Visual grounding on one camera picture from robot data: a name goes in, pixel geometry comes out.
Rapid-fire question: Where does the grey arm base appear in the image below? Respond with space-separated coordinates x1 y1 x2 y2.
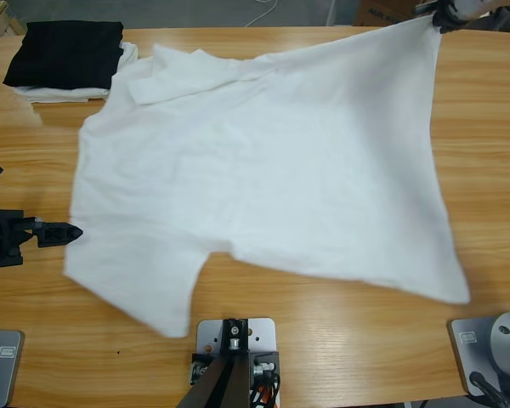
445 311 510 400
0 329 26 408

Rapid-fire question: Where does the orange cable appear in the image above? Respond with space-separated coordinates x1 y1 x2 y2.
254 382 281 408

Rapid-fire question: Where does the black base cable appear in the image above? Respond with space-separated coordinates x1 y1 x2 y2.
468 371 510 408

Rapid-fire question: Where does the black clamp block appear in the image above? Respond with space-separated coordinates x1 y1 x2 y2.
190 351 217 386
249 350 281 408

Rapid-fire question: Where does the dark camera post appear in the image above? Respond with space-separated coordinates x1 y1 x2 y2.
176 317 256 408

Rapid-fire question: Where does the folded white garment stack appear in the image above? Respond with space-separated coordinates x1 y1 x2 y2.
14 41 139 105

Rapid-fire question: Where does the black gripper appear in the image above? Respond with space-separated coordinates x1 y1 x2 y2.
0 207 85 269
414 0 467 35

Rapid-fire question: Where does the white floor cable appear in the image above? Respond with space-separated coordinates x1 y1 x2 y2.
244 0 281 27

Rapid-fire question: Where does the wooden pallet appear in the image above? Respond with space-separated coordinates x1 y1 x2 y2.
0 0 26 39

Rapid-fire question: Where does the white t-shirt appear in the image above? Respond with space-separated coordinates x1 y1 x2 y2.
62 19 472 341

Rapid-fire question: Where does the white mounting block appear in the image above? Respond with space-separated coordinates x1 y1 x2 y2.
195 317 281 383

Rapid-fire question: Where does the cardboard box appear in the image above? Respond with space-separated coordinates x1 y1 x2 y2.
355 0 434 26

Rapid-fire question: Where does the folded black garment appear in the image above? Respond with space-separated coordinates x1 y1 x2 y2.
3 20 125 91

